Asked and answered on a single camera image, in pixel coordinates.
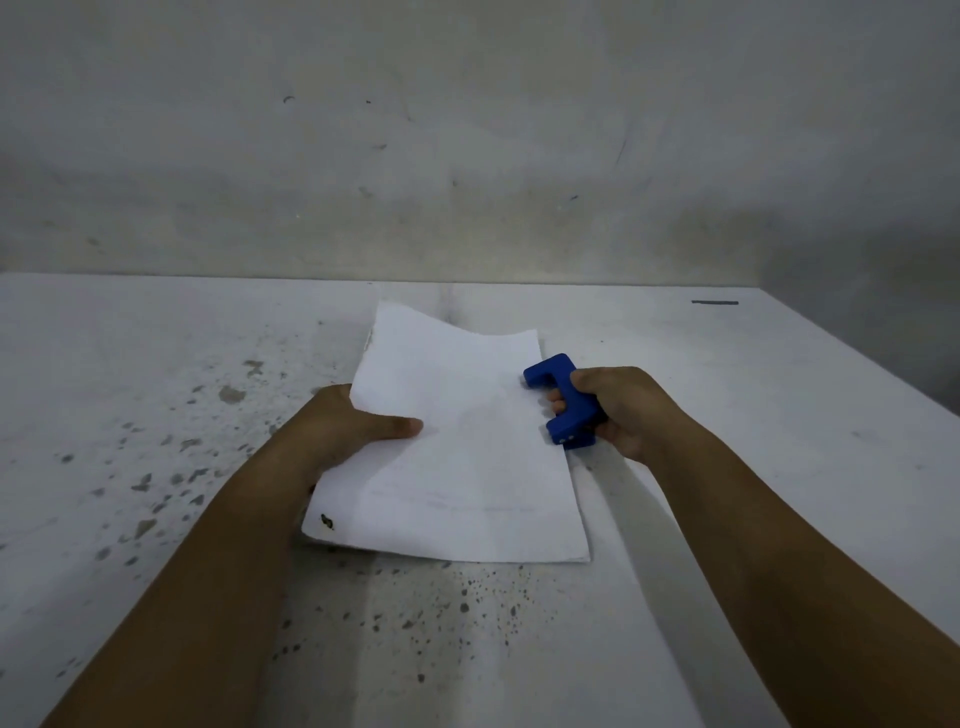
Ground person's left hand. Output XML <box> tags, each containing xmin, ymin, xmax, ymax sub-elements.
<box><xmin>276</xmin><ymin>384</ymin><xmax>425</xmax><ymax>489</ymax></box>

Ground person's right hand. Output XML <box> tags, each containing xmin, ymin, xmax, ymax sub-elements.
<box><xmin>546</xmin><ymin>366</ymin><xmax>702</xmax><ymax>466</ymax></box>

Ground blue stapler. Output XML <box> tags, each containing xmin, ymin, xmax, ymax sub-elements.
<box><xmin>522</xmin><ymin>353</ymin><xmax>610</xmax><ymax>451</ymax></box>

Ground white paper sheets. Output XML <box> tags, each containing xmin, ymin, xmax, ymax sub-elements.
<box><xmin>301</xmin><ymin>300</ymin><xmax>591</xmax><ymax>565</ymax></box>

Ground person's left forearm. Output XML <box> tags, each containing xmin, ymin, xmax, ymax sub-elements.
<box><xmin>41</xmin><ymin>442</ymin><xmax>324</xmax><ymax>728</ymax></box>

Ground person's right forearm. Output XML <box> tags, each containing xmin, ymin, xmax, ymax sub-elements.
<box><xmin>645</xmin><ymin>416</ymin><xmax>960</xmax><ymax>728</ymax></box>

